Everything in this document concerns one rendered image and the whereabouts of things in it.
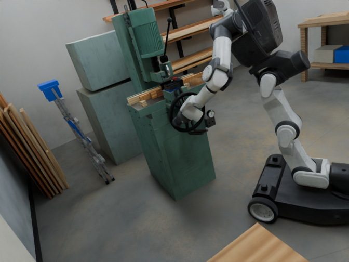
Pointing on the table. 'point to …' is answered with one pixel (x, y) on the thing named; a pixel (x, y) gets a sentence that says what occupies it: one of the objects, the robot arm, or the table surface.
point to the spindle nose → (155, 64)
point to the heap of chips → (196, 81)
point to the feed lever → (165, 43)
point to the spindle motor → (146, 33)
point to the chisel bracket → (157, 76)
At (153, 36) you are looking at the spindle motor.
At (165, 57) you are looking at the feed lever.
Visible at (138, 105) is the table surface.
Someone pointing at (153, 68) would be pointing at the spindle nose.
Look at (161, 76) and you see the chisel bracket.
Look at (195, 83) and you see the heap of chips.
